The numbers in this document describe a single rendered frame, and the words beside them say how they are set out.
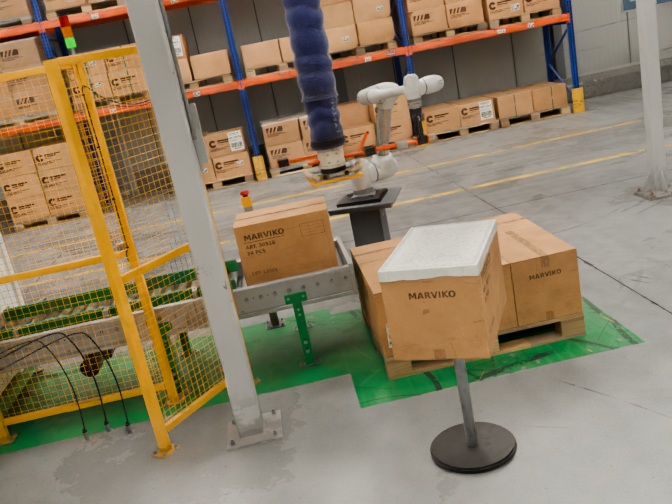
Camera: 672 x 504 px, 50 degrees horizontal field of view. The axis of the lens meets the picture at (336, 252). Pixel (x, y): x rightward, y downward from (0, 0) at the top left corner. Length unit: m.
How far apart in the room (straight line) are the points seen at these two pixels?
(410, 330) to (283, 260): 1.76
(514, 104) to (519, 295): 8.48
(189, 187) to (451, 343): 1.47
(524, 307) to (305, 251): 1.38
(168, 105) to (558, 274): 2.35
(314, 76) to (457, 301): 2.09
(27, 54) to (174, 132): 8.66
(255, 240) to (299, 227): 0.29
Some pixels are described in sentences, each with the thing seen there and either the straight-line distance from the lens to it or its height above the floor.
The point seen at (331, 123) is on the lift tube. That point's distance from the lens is 4.55.
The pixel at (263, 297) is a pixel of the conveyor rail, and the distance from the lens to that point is 4.48.
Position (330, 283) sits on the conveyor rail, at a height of 0.51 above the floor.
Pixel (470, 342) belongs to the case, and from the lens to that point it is 2.94.
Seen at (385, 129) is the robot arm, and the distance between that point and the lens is 5.35.
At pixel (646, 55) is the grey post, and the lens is 7.07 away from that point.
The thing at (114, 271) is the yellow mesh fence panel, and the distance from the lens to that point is 3.77.
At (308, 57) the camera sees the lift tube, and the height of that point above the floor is 1.86.
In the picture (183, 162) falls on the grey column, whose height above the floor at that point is 1.52.
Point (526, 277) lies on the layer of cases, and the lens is 4.27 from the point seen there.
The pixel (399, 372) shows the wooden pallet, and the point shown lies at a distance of 4.26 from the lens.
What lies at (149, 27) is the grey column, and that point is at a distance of 3.52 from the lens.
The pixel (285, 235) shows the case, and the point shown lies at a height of 0.83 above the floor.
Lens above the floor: 1.94
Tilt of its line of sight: 16 degrees down
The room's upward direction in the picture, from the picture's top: 11 degrees counter-clockwise
